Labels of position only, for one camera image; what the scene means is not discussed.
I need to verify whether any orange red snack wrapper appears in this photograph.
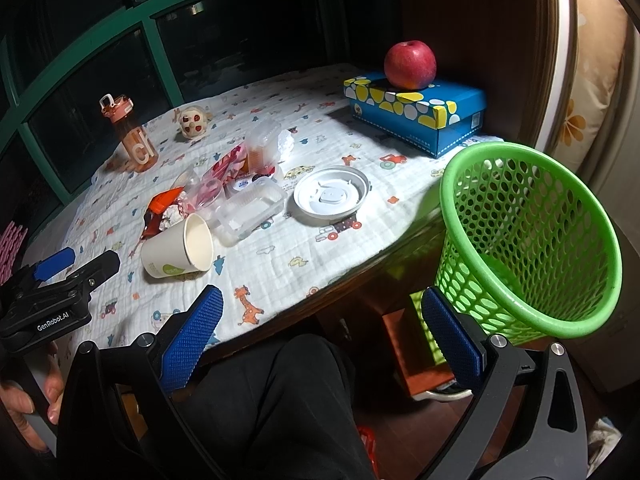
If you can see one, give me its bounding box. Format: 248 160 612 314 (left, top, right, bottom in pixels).
141 186 183 240

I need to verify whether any white paper cup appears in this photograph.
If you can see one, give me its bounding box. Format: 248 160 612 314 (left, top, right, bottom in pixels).
141 214 214 278

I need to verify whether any clear rectangular plastic tray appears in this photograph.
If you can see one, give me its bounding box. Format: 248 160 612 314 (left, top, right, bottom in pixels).
213 178 286 247

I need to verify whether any pink snack wrapper bag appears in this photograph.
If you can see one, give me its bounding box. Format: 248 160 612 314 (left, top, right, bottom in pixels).
195 142 247 207

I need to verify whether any white round plastic lid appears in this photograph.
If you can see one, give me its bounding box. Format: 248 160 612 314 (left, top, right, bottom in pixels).
293 166 372 221

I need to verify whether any clear ribbed plastic cup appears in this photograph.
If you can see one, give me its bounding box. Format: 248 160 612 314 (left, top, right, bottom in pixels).
245 119 294 176

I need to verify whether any white red tissue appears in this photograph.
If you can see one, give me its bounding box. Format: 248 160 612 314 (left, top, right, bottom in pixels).
160 202 194 231

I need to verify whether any green perforated trash basket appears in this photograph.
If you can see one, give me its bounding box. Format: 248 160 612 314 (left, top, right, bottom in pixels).
435 142 623 344

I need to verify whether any person's left hand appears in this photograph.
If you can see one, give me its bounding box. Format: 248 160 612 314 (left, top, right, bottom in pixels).
1 342 65 453

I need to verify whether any person's black trouser leg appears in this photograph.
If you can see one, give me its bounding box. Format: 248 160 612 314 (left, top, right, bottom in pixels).
181 335 374 479

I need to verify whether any orange transparent water bottle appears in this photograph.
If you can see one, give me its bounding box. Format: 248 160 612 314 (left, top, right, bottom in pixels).
100 93 158 172

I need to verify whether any clear small plastic cup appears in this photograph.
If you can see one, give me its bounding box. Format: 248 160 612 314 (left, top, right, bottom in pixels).
172 168 224 212

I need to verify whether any round berry yogurt lid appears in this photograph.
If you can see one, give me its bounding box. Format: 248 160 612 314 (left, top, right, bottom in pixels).
226 174 270 198

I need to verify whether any white cartoon print tablecloth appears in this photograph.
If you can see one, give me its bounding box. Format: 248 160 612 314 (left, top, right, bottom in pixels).
40 66 447 362

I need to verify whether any small cream spotted toy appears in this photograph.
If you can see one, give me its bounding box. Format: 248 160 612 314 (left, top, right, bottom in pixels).
175 105 213 140

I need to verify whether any blue yellow tissue box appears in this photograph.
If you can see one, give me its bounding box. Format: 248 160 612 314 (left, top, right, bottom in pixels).
343 74 486 158

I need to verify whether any red apple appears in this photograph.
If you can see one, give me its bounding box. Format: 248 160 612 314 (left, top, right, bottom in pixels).
384 40 437 91

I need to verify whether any floral beige pillow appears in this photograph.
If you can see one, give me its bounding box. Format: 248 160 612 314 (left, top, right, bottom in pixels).
552 0 627 172

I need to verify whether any green window frame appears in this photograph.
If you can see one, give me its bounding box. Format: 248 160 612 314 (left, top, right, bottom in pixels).
1 0 202 208

